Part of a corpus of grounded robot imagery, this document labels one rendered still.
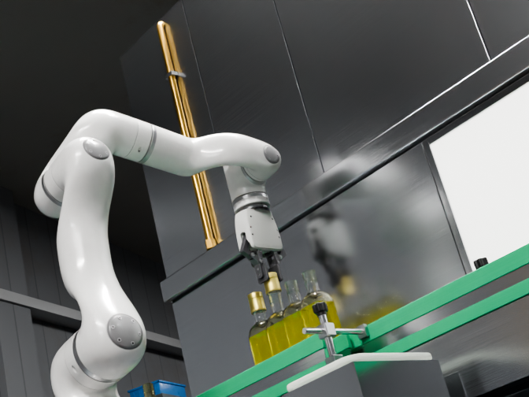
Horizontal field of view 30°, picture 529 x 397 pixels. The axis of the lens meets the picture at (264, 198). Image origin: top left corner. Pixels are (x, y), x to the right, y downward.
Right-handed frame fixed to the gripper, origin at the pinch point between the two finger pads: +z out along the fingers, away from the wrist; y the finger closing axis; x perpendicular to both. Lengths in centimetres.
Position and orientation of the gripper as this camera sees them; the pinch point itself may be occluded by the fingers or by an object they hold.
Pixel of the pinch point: (268, 273)
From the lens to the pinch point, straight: 221.4
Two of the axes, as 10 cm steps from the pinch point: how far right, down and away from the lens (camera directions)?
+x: 6.5, -4.4, -6.2
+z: 2.3, 8.9, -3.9
